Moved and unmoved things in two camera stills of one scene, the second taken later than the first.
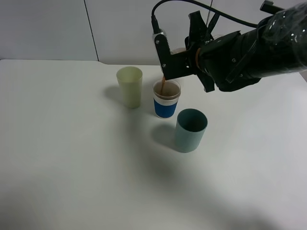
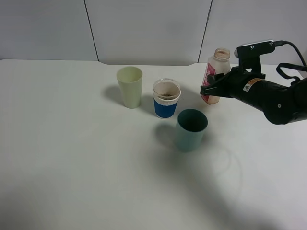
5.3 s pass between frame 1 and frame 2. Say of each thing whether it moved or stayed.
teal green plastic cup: stayed
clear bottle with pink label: moved
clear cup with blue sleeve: stayed
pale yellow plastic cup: stayed
